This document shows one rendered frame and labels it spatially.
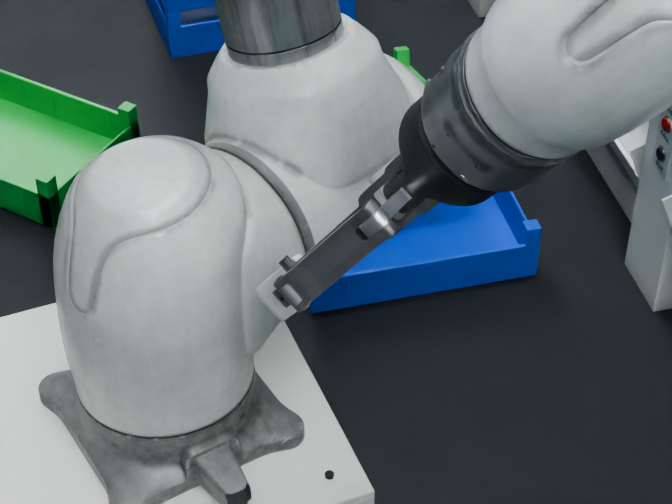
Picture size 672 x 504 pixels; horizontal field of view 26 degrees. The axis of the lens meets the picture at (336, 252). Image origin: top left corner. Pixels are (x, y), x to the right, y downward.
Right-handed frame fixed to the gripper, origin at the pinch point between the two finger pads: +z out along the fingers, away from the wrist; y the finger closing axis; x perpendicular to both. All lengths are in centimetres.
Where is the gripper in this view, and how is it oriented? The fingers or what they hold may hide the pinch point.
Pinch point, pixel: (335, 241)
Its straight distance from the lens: 104.4
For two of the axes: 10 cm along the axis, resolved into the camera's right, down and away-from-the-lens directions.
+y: -6.0, 5.9, -5.4
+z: -4.3, 3.3, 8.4
